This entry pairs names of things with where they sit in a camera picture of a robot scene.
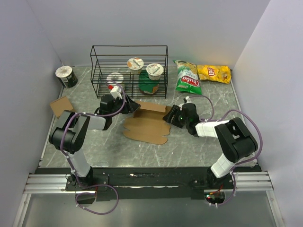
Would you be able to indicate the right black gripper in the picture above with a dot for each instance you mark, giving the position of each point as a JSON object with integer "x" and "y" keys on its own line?
{"x": 175, "y": 110}

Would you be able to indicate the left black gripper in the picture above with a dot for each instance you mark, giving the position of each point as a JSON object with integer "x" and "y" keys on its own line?
{"x": 130, "y": 106}

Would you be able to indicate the brown cardboard box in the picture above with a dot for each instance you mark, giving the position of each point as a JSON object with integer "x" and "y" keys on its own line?
{"x": 147, "y": 124}

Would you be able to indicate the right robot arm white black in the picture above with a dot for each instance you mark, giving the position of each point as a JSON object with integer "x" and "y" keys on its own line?
{"x": 235, "y": 139}

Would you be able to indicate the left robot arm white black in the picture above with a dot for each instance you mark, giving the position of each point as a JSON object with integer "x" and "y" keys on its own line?
{"x": 69, "y": 133}

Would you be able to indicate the small folded cardboard box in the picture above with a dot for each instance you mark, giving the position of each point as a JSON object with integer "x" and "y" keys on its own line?
{"x": 60, "y": 105}

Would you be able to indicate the white lidded cup lower shelf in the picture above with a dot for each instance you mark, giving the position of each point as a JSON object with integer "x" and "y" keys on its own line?
{"x": 116, "y": 77}

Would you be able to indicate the green Chuba chips bag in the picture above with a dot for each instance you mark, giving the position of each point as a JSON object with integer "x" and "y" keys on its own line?
{"x": 188, "y": 80}

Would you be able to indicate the yogurt cup orange label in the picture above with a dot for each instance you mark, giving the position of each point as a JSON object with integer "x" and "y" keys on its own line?
{"x": 135, "y": 65}

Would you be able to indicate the yogurt cup beige label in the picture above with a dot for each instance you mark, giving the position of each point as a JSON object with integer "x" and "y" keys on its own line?
{"x": 154, "y": 71}

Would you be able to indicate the yellow Lays chips bag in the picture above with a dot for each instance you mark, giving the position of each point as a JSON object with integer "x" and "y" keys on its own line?
{"x": 221, "y": 74}

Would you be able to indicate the black can white lid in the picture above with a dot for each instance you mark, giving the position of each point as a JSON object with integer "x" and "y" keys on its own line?
{"x": 66, "y": 76}

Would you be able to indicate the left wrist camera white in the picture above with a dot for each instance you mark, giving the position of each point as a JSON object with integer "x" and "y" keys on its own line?
{"x": 116, "y": 91}

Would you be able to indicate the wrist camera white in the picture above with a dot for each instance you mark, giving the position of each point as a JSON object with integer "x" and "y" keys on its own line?
{"x": 185, "y": 101}
{"x": 116, "y": 91}

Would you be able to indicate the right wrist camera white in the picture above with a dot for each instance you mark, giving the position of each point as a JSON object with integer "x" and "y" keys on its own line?
{"x": 185, "y": 101}

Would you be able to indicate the black wire rack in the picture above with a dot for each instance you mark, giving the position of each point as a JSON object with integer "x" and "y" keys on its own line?
{"x": 106, "y": 59}

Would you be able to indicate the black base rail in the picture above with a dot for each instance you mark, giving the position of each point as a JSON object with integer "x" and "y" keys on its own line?
{"x": 150, "y": 183}

